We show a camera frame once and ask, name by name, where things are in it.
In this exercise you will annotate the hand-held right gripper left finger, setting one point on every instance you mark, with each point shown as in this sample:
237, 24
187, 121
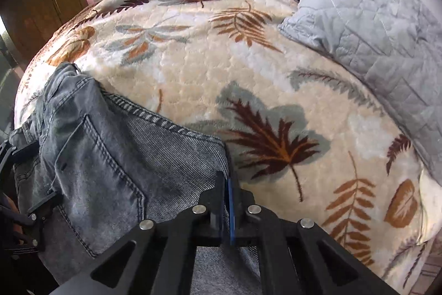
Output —
219, 201

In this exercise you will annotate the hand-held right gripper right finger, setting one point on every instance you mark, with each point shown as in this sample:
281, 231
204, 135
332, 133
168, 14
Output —
232, 212

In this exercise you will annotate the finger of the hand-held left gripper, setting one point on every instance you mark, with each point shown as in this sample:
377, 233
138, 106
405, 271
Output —
43, 205
12, 153

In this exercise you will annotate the grey denim pants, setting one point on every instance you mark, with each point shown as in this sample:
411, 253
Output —
114, 150

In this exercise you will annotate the cream leaf-print blanket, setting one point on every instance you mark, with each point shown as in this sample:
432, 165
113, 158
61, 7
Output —
214, 73

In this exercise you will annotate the cream cloth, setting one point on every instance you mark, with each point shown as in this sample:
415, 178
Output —
431, 201

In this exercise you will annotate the grey quilted pillow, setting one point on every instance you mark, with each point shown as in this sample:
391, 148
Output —
373, 15

